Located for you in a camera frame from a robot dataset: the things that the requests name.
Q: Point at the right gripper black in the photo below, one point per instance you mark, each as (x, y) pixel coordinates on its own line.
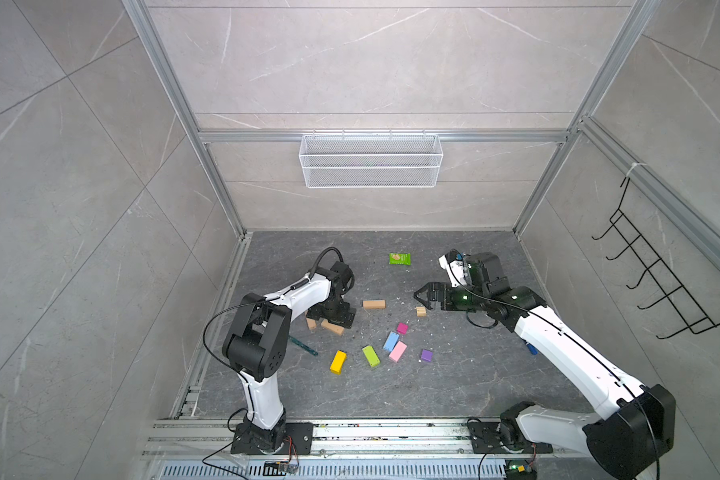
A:
(446, 289)

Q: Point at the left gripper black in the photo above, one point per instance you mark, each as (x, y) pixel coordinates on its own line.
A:
(343, 318)

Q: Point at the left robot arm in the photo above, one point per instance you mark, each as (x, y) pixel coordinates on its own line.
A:
(258, 335)

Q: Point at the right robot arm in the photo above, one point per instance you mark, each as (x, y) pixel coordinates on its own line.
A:
(631, 425)

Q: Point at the light blue block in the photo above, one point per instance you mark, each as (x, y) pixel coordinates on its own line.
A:
(391, 341)

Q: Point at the yellow arch block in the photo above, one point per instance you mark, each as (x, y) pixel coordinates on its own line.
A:
(338, 362)

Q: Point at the pink block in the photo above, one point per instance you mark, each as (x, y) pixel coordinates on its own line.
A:
(397, 351)

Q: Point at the lime green block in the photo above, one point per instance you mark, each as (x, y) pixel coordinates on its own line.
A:
(371, 356)

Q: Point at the green snack packet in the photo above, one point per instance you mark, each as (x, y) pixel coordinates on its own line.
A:
(400, 259)

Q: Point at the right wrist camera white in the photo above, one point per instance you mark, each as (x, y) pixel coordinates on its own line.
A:
(453, 263)

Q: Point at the green handled tool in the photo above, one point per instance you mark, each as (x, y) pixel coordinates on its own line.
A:
(303, 346)

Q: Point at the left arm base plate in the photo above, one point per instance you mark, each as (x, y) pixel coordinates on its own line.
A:
(296, 437)

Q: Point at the white wire mesh basket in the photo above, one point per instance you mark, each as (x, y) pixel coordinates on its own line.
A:
(343, 161)

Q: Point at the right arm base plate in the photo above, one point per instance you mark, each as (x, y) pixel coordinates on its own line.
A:
(498, 437)

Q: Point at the aluminium mounting rail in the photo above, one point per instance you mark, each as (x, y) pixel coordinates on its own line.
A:
(402, 448)

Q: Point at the black wire hook rack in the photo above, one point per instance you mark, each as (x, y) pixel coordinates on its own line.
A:
(693, 317)

